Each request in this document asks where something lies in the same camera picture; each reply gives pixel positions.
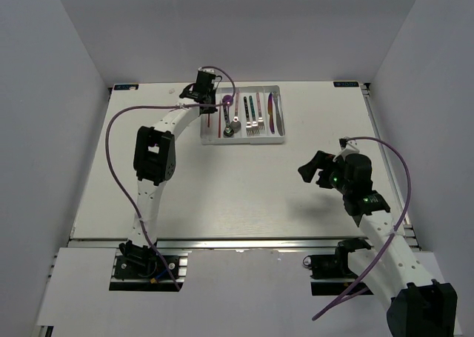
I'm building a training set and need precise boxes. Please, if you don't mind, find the white cutlery tray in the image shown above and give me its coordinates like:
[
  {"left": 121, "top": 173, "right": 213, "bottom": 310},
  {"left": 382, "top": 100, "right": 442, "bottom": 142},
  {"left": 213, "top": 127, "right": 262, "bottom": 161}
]
[{"left": 200, "top": 85, "right": 285, "bottom": 145}]

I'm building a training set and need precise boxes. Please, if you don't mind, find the teal handle fork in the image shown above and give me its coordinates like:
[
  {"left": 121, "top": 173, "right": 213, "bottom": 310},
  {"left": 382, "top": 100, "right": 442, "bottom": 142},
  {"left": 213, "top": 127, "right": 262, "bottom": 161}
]
[{"left": 249, "top": 96, "right": 259, "bottom": 136}]

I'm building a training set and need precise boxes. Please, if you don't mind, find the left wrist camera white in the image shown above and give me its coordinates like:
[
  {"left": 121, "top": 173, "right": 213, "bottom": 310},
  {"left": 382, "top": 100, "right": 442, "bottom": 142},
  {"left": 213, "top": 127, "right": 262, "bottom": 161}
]
[{"left": 198, "top": 66, "right": 218, "bottom": 73}]

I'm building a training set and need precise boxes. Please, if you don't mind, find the black handle fork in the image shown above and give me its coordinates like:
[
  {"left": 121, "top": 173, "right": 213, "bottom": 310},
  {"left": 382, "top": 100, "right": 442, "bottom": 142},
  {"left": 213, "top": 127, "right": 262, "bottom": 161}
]
[{"left": 244, "top": 96, "right": 253, "bottom": 136}]

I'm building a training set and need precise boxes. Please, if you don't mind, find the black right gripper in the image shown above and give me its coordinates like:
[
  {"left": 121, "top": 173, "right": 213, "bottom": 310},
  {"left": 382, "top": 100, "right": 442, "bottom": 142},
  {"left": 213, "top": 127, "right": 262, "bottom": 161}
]
[{"left": 298, "top": 150, "right": 351, "bottom": 195}]

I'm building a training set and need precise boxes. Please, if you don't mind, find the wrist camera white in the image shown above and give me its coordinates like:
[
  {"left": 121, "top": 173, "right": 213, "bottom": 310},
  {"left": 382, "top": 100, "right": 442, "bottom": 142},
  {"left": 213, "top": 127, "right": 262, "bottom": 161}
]
[
  {"left": 333, "top": 137, "right": 360, "bottom": 162},
  {"left": 198, "top": 66, "right": 218, "bottom": 73}
]

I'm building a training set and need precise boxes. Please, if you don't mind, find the purple cable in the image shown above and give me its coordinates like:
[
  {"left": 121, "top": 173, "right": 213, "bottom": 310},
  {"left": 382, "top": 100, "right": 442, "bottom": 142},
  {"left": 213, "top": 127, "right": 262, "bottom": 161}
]
[
  {"left": 105, "top": 64, "right": 237, "bottom": 292},
  {"left": 311, "top": 136, "right": 412, "bottom": 321}
]

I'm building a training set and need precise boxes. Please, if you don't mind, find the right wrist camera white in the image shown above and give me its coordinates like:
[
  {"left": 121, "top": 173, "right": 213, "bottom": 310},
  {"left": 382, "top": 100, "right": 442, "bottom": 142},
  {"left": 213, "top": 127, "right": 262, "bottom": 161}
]
[{"left": 333, "top": 137, "right": 360, "bottom": 162}]

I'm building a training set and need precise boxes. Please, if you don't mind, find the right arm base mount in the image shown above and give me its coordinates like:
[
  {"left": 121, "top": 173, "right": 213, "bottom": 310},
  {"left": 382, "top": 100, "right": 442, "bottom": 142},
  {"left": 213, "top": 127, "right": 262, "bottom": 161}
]
[{"left": 302, "top": 238, "right": 373, "bottom": 297}]

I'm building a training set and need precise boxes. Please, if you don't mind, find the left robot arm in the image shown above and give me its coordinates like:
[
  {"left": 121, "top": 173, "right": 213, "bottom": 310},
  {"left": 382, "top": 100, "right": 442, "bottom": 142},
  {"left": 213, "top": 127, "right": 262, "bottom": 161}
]
[{"left": 119, "top": 66, "right": 221, "bottom": 277}]

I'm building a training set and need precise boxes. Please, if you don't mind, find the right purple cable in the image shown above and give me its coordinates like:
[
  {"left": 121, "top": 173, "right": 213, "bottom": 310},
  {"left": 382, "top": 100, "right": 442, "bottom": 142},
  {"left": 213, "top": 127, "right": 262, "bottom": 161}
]
[{"left": 311, "top": 136, "right": 412, "bottom": 321}]

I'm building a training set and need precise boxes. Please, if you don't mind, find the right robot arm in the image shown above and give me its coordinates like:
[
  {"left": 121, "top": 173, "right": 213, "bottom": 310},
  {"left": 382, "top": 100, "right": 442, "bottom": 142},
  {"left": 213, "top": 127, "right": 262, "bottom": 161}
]
[{"left": 298, "top": 151, "right": 458, "bottom": 336}]

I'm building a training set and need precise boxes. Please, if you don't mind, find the black handle spoon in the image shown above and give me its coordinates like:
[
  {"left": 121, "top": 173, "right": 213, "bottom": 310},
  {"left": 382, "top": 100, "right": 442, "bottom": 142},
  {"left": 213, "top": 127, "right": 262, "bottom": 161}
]
[{"left": 223, "top": 106, "right": 234, "bottom": 138}]

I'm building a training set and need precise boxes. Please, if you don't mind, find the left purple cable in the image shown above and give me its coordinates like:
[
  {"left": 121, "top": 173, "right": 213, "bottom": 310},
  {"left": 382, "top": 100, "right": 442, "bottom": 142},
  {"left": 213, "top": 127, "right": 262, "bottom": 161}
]
[{"left": 105, "top": 64, "right": 237, "bottom": 292}]

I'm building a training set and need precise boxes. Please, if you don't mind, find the pink handle spoon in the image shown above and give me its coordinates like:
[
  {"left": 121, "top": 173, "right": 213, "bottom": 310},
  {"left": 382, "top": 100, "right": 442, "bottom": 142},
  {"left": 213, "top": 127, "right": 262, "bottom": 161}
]
[{"left": 230, "top": 92, "right": 241, "bottom": 133}]

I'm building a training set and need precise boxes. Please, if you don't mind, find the pink handle fork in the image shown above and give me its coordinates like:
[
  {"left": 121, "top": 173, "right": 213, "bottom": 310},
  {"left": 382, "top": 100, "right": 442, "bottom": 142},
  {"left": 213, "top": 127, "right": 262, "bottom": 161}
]
[{"left": 256, "top": 93, "right": 266, "bottom": 135}]

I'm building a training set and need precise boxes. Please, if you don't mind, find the iridescent rainbow knife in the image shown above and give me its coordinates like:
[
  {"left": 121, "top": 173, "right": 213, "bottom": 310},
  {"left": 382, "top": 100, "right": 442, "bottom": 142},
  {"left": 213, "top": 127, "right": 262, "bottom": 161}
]
[{"left": 267, "top": 93, "right": 276, "bottom": 134}]

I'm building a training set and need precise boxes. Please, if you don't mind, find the iridescent purple spoon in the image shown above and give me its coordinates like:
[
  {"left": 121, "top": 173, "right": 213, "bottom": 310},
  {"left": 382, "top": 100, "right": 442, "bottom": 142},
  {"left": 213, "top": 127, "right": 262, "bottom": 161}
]
[{"left": 222, "top": 95, "right": 233, "bottom": 117}]

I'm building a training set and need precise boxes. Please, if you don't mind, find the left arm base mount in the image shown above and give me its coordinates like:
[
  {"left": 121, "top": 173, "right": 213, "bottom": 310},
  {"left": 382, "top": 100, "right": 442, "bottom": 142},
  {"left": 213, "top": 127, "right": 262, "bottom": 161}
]
[{"left": 109, "top": 242, "right": 184, "bottom": 293}]

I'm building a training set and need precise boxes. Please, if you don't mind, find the silver ornate knife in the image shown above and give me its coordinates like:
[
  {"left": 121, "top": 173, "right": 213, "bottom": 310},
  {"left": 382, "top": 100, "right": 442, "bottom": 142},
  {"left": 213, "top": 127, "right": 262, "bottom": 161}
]
[{"left": 273, "top": 93, "right": 285, "bottom": 137}]

